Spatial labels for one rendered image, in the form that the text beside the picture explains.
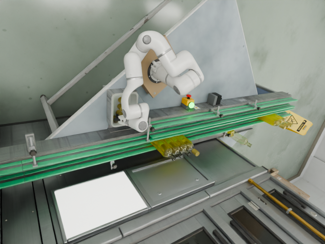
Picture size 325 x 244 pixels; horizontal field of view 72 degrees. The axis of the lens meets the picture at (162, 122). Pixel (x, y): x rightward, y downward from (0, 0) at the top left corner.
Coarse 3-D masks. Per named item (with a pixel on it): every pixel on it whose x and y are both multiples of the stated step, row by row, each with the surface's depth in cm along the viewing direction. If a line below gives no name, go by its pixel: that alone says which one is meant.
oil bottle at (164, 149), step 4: (156, 140) 149; (160, 140) 149; (152, 144) 153; (156, 144) 148; (160, 144) 145; (164, 144) 146; (156, 148) 149; (160, 148) 145; (164, 148) 142; (168, 148) 142; (160, 152) 145; (164, 152) 141; (168, 152) 140; (172, 152) 142; (164, 156) 142
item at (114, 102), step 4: (132, 92) 135; (136, 92) 137; (112, 96) 130; (116, 96) 139; (120, 96) 140; (132, 96) 143; (136, 96) 139; (112, 100) 131; (116, 100) 140; (132, 100) 144; (136, 100) 140; (112, 104) 132; (116, 104) 141; (132, 104) 145; (112, 108) 133; (116, 108) 143; (112, 112) 134; (112, 116) 135; (112, 120) 137; (112, 124) 138; (116, 124) 141; (120, 124) 142
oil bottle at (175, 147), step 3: (165, 138) 152; (168, 138) 152; (165, 141) 149; (168, 141) 149; (171, 141) 150; (168, 144) 147; (171, 144) 146; (174, 144) 147; (171, 147) 144; (174, 147) 144; (177, 147) 144; (174, 150) 143; (177, 150) 143; (174, 153) 144
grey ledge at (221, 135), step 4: (240, 128) 213; (244, 128) 216; (248, 128) 220; (240, 132) 212; (212, 136) 194; (216, 136) 197; (220, 136) 200; (192, 140) 182; (196, 140) 184; (200, 140) 187; (204, 140) 190
